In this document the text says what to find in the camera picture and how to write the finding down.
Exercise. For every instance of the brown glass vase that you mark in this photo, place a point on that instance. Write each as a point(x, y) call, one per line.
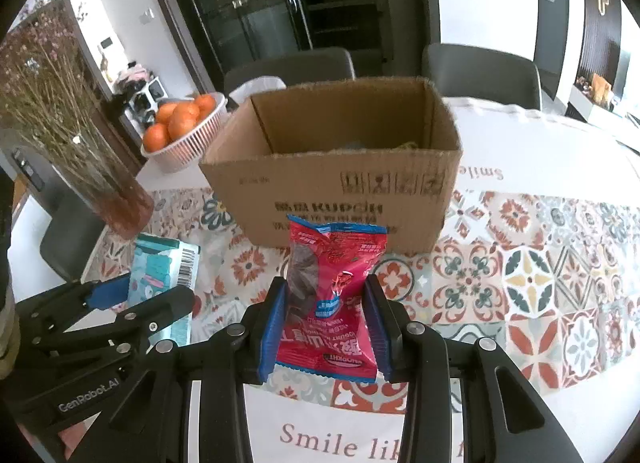
point(120, 208)

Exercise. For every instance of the red snack packet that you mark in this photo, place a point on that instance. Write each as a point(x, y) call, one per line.
point(330, 293)

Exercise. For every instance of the tan box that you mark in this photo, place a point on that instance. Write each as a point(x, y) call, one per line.
point(602, 88)

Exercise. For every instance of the white cube shelf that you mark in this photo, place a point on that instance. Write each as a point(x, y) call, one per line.
point(145, 98)

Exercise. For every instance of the wall switch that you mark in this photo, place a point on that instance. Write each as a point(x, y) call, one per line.
point(145, 16)

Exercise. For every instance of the teal printed packet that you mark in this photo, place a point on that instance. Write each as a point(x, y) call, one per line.
point(160, 263)

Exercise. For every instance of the dried flower bunch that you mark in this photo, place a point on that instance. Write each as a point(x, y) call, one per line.
point(55, 93)

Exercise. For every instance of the white plastic bag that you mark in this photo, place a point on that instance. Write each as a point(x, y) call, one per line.
point(255, 88)

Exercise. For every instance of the orange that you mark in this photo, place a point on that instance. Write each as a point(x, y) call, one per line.
point(205, 104)
point(156, 137)
point(167, 112)
point(182, 123)

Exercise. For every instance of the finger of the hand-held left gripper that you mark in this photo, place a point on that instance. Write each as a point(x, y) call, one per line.
point(155, 310)
point(107, 290)

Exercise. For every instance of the dark slatted cabinet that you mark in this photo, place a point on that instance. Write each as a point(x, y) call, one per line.
point(600, 43)

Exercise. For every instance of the dark grey chair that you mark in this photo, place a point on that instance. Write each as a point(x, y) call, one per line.
point(70, 238)

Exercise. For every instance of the brown cardboard box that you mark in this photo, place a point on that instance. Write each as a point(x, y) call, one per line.
point(350, 183)

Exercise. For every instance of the white plastic basket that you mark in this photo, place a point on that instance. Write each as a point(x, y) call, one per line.
point(195, 148)

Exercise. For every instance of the patterned white tablecloth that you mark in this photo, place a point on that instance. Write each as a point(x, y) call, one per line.
point(525, 268)

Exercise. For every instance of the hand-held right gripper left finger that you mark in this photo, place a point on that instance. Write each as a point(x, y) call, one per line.
point(270, 338)

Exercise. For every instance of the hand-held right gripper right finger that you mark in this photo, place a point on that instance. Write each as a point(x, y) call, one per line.
point(382, 333)

